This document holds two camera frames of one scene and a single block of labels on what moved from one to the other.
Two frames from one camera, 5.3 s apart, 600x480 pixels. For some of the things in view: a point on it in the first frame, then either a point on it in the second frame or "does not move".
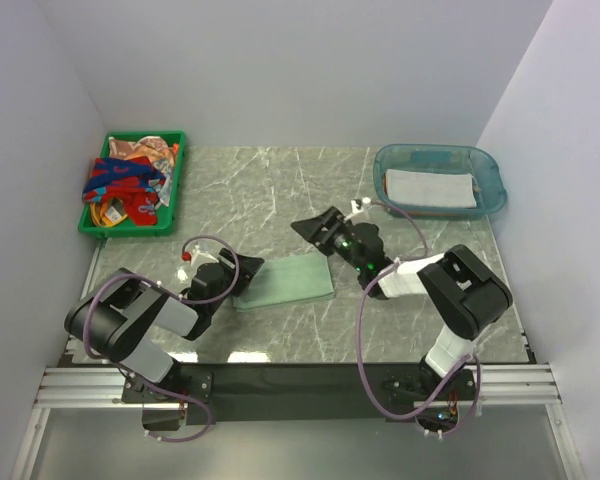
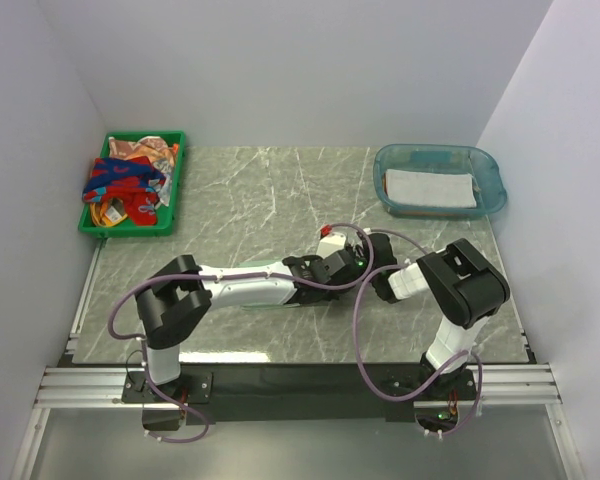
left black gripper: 247,267 to 332,295
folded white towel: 431,188 does not move
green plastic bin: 165,215 does not move
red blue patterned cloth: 133,179 does not move
